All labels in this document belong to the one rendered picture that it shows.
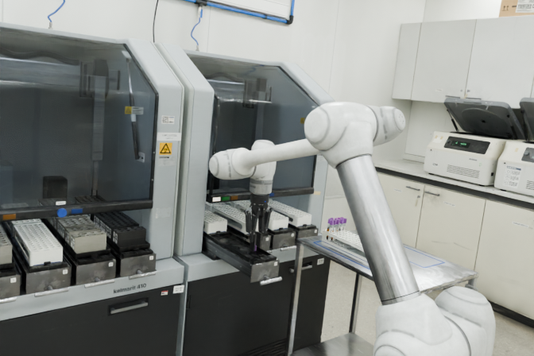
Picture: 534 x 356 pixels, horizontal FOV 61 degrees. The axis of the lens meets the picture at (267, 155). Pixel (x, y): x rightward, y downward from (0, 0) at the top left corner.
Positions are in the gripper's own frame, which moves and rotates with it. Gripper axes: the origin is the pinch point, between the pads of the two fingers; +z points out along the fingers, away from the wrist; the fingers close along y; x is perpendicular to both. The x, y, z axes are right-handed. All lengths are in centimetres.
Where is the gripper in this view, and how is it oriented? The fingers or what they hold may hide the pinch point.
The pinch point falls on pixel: (256, 241)
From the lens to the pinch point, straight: 188.3
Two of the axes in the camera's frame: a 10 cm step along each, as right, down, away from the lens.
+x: 6.2, 1.7, -7.7
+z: -0.9, 9.9, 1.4
